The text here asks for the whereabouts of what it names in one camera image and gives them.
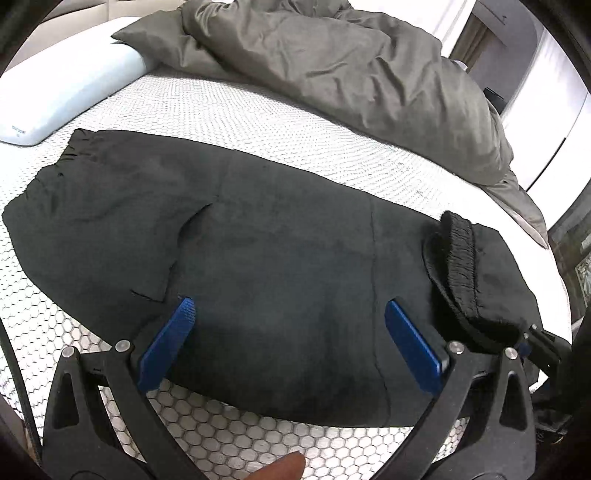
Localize grey duvet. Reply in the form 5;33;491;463
111;0;550;247

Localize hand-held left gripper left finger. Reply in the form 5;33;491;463
41;296;200;480

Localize beige upholstered headboard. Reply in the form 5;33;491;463
14;0;191;70

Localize light blue pillow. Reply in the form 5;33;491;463
0;39;149;147

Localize white wardrobe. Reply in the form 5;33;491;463
499;23;591;195

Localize brown curtain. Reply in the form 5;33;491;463
455;14;491;71

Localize person's left hand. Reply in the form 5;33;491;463
242;452;305;480

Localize white quilted mattress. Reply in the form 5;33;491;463
0;69;573;480

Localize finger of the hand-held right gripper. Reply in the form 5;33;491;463
518;323;573;376

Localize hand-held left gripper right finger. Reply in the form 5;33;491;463
369;299;537;480

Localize black pants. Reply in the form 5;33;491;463
2;129;546;428

